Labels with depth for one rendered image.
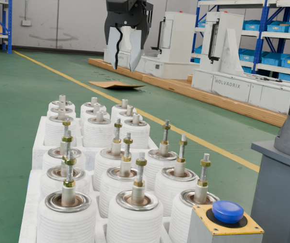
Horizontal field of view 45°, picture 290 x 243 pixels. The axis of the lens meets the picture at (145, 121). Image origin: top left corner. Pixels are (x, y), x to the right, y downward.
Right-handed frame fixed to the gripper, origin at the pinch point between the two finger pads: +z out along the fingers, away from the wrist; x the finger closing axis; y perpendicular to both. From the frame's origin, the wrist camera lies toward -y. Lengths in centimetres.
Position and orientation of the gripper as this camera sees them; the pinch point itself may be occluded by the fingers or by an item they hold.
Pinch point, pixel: (123, 64)
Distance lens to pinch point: 79.4
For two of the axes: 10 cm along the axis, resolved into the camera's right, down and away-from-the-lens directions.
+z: -1.1, 9.6, 2.4
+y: 2.8, -2.0, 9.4
